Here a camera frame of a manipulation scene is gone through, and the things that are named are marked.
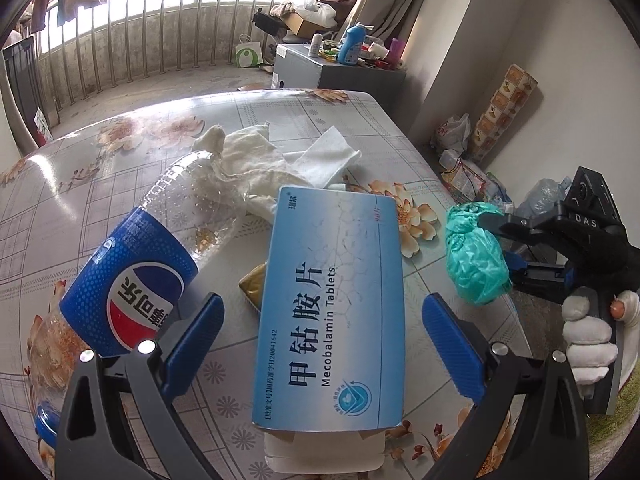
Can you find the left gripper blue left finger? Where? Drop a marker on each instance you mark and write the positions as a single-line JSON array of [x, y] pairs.
[[185, 345]]

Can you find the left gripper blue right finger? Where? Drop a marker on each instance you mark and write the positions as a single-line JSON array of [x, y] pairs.
[[459, 344]]

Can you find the green plastic bag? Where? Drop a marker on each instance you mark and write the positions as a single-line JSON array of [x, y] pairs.
[[474, 259]]

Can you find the pile of floor trash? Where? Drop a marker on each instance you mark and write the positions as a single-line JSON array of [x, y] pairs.
[[468, 183]]

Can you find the right hand white glove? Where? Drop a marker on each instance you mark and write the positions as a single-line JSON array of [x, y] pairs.
[[589, 346]]

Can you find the large clear water jug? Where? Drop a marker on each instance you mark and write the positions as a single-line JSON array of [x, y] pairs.
[[542, 197]]

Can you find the pepsi plastic bottle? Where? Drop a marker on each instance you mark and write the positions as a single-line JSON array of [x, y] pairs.
[[133, 280]]

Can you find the blue medicine box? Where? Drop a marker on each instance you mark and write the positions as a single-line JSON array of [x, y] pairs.
[[331, 339]]

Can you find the crumpled white tissue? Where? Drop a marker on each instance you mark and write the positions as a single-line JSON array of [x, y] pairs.
[[251, 161]]

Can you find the white plastic bag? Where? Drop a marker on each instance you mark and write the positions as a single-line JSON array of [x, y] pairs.
[[452, 134]]

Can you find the white green shopping bag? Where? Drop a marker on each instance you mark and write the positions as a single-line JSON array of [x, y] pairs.
[[248, 53]]

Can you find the grey cabinet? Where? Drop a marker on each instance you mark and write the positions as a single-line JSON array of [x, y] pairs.
[[293, 68]]

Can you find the purple cup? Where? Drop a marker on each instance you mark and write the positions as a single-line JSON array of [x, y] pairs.
[[395, 51]]

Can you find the blue detergent bottle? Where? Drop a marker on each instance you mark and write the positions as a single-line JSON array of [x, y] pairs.
[[351, 45]]

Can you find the metal balcony railing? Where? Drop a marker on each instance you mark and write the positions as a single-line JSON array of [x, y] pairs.
[[120, 41]]

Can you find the cardboard box on cabinet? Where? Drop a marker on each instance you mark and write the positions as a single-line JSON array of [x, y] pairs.
[[307, 24]]

